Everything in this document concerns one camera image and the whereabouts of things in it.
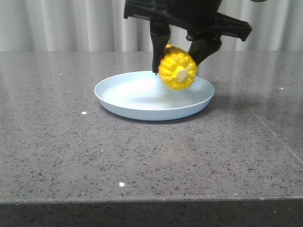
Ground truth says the yellow corn cob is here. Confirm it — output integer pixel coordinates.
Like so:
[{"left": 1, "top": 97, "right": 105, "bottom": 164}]
[{"left": 158, "top": 44, "right": 197, "bottom": 91}]

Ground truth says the white pleated curtain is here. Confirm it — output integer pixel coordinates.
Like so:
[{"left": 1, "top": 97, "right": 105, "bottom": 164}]
[{"left": 0, "top": 0, "right": 303, "bottom": 52}]

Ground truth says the light blue plate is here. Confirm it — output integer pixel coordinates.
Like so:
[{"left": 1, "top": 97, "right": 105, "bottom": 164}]
[{"left": 94, "top": 71, "right": 215, "bottom": 121}]

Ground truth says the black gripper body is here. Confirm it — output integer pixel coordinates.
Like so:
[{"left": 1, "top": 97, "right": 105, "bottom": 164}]
[{"left": 124, "top": 0, "right": 252, "bottom": 41}]

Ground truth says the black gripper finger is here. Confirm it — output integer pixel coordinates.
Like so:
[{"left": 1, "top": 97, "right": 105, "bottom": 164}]
[
  {"left": 188, "top": 38, "right": 222, "bottom": 66},
  {"left": 150, "top": 20, "right": 170, "bottom": 74}
]

